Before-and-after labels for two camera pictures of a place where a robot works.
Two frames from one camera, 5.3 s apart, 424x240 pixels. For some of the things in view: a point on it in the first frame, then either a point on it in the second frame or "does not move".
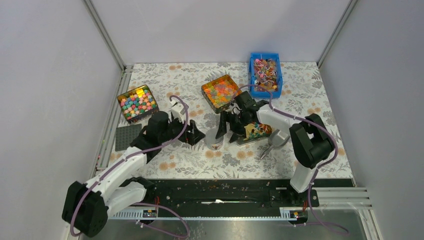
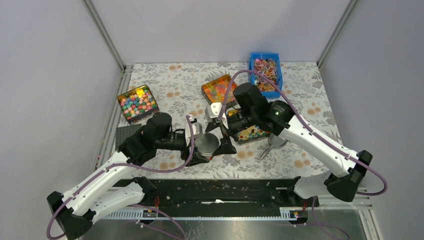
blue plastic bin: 265,70 does not move
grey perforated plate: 125,135 does not move
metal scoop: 278,138 does not move
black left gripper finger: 196,136 -> 197,158
